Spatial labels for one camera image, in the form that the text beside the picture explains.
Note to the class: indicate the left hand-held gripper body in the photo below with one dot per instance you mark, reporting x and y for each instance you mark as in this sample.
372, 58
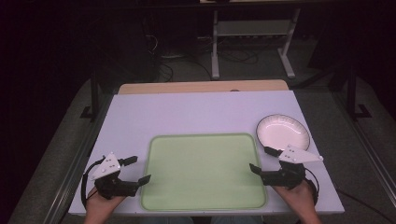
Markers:
109, 183

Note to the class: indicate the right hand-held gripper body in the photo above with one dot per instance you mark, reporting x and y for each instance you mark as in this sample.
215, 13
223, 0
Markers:
289, 175

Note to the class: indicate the white plate with dark rim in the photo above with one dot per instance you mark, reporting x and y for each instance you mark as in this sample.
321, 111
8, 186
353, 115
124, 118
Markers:
280, 130

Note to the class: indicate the person's left hand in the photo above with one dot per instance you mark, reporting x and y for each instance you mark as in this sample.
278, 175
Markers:
101, 206

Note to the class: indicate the person's right hand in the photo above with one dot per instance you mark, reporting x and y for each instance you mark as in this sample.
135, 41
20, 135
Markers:
299, 199

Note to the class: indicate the light green mat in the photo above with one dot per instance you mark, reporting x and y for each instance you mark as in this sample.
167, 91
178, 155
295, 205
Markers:
202, 172

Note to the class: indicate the black stand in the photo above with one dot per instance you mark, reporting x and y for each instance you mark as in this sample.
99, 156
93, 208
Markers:
351, 93
94, 96

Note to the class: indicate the wooden table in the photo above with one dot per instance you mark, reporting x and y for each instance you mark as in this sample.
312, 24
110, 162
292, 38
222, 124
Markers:
202, 87

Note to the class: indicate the metal frame rail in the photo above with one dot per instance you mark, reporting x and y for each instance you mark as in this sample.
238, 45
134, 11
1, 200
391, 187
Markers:
73, 168
370, 155

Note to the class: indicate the white metal desk frame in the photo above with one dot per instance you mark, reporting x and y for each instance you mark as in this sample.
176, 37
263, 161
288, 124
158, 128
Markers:
214, 46

